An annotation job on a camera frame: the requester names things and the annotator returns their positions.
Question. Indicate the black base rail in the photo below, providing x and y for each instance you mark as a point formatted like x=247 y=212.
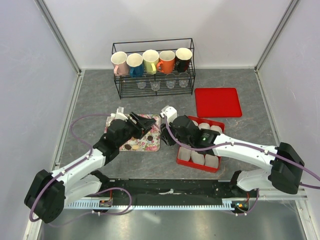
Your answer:
x=177 y=192

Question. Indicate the black and red mug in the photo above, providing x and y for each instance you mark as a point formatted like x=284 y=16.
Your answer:
x=182 y=59

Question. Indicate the orange mug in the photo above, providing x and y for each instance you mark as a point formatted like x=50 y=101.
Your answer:
x=166 y=62

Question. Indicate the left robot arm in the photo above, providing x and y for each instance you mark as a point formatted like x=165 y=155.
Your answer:
x=50 y=192

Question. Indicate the red box lid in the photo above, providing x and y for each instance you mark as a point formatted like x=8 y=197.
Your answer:
x=217 y=102

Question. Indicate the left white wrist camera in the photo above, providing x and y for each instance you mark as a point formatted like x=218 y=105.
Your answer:
x=119 y=114

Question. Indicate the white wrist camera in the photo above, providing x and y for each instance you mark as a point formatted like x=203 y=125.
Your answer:
x=170 y=113
x=119 y=114

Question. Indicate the blue mug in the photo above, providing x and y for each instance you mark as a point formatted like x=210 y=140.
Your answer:
x=135 y=62

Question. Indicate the black wire mug rack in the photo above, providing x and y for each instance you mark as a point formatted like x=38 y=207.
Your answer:
x=127 y=87

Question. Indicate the floral serving tray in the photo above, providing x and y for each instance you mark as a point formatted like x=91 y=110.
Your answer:
x=144 y=144

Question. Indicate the clear glass cup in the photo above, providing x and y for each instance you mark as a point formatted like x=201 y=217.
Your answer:
x=141 y=84
x=155 y=85
x=170 y=84
x=183 y=83

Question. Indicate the yellow-green mug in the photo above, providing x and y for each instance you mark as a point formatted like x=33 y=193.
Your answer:
x=150 y=60

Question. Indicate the pink mug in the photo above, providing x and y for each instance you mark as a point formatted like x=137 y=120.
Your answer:
x=119 y=62

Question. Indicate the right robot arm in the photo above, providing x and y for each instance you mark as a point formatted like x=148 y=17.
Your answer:
x=278 y=167

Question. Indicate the red chocolate box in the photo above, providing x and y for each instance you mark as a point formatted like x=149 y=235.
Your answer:
x=188 y=158

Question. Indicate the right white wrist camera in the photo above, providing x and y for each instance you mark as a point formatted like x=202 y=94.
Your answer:
x=170 y=113

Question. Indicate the dark oval chocolate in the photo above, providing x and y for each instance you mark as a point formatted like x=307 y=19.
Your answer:
x=127 y=147

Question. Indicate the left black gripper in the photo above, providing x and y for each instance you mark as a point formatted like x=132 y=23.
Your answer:
x=146 y=123

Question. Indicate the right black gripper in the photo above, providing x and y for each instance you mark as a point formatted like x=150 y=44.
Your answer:
x=165 y=137

